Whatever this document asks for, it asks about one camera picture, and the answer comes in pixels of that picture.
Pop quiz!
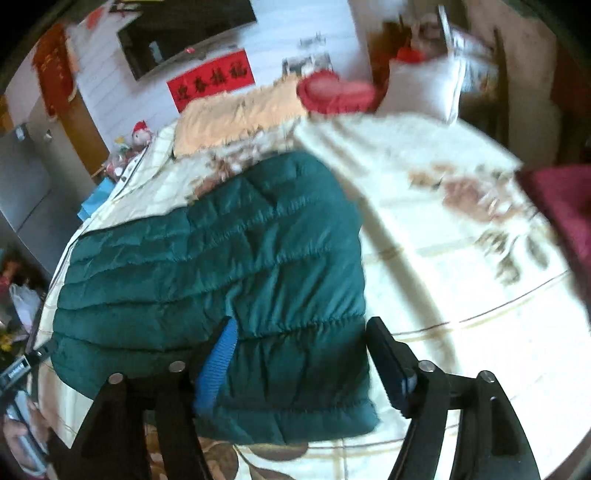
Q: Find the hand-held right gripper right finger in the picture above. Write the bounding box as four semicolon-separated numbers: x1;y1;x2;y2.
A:
366;316;542;480

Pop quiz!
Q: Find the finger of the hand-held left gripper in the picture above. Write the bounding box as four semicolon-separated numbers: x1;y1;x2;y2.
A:
25;339;58;368

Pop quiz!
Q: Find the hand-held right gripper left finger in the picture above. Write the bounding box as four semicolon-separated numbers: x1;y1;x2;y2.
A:
60;315;239;480

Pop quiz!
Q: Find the dark green puffer jacket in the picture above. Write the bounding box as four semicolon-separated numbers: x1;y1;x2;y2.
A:
50;151;382;448

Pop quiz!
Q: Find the person's left hand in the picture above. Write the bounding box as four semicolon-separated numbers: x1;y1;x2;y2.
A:
1;398;49;464

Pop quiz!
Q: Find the white plastic bag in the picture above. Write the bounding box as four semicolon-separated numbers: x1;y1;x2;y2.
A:
8;282;43;326

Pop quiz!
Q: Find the floral checked bed sheet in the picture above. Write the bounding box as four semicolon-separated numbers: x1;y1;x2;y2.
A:
28;111;591;480

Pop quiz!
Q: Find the blue bag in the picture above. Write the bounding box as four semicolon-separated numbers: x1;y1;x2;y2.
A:
76;178;115;223

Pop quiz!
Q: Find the grey wardrobe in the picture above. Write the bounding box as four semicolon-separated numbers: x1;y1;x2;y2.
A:
0;95;71;261

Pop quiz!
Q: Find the pile of small toys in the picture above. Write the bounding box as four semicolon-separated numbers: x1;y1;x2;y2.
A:
102;137;141;182

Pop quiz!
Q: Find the dark red cloth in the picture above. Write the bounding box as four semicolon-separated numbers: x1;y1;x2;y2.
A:
514;164;591;301

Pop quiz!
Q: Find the plush toy with red hat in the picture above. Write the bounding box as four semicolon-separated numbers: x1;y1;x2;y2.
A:
130;120;156;149

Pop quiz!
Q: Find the beige ruffled pillow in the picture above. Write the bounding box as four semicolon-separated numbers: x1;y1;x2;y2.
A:
173;76;311;158

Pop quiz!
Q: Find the red ruffled pillow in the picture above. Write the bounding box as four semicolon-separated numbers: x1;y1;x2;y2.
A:
297;70;385;116

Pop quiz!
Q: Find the white pillow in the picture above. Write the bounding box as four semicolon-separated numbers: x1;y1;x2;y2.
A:
382;54;468;124

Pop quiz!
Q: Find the red hanging decoration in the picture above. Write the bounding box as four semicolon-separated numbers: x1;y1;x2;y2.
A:
33;22;78;121

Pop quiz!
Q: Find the red cloth bundle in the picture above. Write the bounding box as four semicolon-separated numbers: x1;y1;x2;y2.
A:
396;45;426;64

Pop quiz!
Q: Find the red wall banner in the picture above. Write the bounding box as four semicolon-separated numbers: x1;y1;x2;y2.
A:
166;50;256;113

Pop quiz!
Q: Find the black wall television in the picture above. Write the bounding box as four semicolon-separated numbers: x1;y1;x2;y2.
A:
116;0;258;83

